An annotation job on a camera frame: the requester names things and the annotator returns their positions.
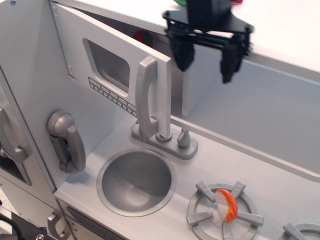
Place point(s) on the black bracket with screw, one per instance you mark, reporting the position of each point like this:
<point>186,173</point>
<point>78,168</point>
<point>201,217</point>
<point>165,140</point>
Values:
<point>24,232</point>

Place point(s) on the grey toy faucet set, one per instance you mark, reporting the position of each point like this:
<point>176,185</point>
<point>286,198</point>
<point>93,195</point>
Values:
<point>180,143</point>

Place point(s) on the grey stove burner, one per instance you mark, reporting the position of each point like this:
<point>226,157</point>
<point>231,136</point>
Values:
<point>205,223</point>
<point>300,231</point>

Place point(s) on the grey toy wall phone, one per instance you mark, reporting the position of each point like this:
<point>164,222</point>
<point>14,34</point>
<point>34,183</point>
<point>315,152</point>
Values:
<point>67,142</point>

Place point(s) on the round steel sink bowl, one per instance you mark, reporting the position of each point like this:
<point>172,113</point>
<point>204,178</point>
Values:
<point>136,182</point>

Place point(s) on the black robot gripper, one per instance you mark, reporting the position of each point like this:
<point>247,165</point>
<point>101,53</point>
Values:
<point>209,23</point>

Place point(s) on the salmon nigiri sushi toy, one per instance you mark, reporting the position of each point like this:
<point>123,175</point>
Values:
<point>226,205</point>

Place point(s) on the dark oven vent grille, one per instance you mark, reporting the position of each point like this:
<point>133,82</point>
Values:
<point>94,226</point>

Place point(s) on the grey toy microwave door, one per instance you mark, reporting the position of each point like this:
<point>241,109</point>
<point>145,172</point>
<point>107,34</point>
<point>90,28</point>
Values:
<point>107,60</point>

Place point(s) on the grey oven door handle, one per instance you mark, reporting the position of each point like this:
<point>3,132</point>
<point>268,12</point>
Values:
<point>58,227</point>

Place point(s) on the grey right stove burner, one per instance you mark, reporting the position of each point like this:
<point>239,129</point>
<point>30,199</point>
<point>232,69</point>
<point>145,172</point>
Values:
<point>300,231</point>

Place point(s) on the grey left stove burner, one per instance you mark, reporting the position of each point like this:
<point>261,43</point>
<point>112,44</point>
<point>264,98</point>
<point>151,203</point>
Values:
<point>205,223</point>

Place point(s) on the red toy strawberry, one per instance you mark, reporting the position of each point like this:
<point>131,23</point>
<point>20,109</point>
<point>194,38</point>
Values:
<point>145,37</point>

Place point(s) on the grey fridge door handle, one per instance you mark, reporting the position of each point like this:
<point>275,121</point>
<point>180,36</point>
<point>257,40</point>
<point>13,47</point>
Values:
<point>13,142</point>

